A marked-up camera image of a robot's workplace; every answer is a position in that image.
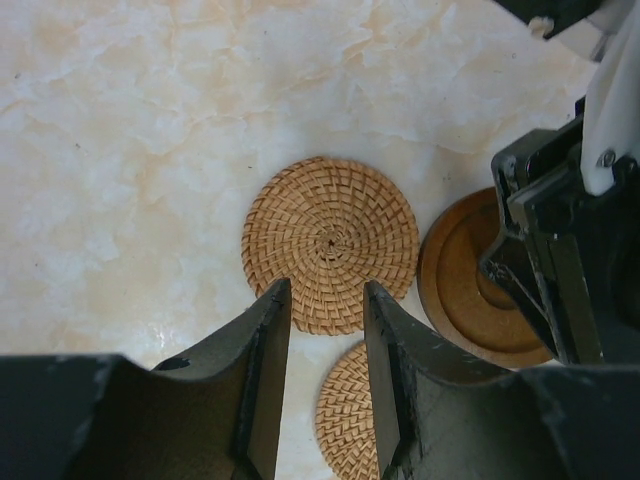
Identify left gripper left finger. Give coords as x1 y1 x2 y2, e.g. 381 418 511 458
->
1 279 291 479

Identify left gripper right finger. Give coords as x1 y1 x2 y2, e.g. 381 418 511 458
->
363 281 639 479

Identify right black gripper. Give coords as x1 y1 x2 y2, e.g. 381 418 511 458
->
479 101 639 364

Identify woven rattan coaster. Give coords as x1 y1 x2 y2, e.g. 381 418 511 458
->
315 342 380 480
241 157 419 336

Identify dark wooden coaster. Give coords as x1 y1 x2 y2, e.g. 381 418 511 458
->
417 188 551 368

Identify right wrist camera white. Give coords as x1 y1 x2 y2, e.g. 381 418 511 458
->
580 6 639 196

